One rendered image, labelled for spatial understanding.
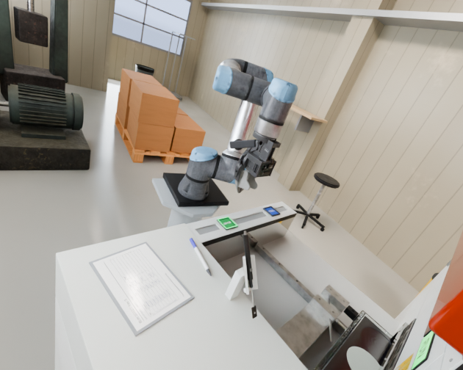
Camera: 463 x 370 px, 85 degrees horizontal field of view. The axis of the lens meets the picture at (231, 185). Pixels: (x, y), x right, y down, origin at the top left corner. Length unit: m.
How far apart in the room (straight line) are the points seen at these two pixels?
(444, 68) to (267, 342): 3.16
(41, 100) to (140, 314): 2.55
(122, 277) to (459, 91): 3.20
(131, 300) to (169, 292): 0.08
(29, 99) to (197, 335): 2.65
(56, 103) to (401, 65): 3.61
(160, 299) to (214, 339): 0.14
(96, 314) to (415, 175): 3.12
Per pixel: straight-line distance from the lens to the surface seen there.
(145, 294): 0.63
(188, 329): 0.61
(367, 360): 0.89
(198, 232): 0.83
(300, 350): 0.80
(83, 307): 0.62
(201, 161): 1.12
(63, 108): 2.97
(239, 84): 0.78
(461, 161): 3.20
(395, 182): 3.37
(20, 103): 2.95
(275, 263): 1.03
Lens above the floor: 1.47
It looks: 26 degrees down
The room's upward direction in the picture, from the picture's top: 20 degrees clockwise
